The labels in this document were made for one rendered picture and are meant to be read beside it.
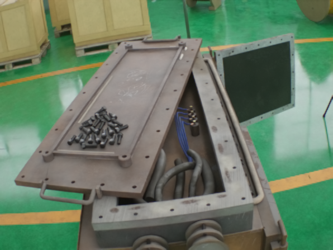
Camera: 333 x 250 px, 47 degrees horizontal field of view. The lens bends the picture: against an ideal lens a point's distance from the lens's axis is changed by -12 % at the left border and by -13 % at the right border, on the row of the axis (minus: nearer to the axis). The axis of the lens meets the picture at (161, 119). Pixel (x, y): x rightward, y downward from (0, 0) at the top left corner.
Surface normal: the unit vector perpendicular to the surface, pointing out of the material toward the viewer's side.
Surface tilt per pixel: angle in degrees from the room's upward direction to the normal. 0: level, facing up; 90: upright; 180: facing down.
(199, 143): 0
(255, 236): 90
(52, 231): 0
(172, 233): 90
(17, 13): 90
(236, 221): 90
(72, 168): 0
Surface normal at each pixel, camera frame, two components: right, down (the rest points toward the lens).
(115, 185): -0.12, -0.87
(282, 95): 0.41, 0.40
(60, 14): 0.08, 0.48
